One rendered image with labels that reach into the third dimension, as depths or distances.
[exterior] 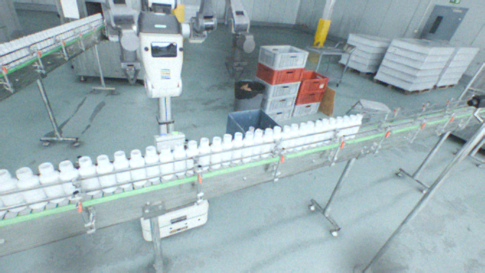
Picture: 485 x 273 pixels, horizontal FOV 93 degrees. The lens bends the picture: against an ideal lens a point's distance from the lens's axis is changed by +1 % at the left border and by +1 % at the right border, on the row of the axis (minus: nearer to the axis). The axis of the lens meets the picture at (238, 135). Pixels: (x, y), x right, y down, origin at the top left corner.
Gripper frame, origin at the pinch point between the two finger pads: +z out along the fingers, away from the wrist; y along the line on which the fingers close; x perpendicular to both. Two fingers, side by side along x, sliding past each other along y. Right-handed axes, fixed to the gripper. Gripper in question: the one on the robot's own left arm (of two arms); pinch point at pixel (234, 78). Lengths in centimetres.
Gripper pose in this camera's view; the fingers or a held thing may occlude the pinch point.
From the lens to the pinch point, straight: 115.5
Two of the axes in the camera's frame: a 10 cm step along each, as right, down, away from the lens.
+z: -1.1, 8.4, 5.3
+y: -4.3, -5.2, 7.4
